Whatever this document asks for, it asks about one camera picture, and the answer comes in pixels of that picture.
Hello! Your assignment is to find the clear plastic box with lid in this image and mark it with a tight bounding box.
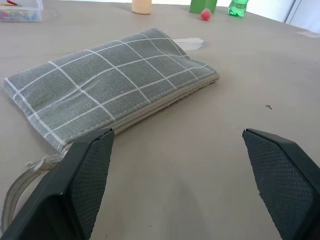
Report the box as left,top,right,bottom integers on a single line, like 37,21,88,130
0,0,44,23

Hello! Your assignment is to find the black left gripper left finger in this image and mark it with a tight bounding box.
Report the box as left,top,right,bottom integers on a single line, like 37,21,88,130
0,128,115,240

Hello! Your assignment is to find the small red ball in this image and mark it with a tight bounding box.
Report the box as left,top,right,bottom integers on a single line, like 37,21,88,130
200,8,213,21

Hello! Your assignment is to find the green carton box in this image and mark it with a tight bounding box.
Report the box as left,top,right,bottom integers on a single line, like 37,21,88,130
189,0,218,14

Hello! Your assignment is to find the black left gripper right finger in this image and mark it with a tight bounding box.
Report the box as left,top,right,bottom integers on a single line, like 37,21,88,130
241,128,320,240

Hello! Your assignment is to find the green plastic bottle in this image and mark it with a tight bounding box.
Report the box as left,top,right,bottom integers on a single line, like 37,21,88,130
227,0,250,18

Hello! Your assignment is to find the grey checked fabric pouch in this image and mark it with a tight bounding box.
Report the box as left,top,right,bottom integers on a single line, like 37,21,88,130
0,26,221,233

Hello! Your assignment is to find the short clear tape piece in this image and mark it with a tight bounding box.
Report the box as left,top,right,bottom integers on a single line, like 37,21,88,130
173,37,205,50

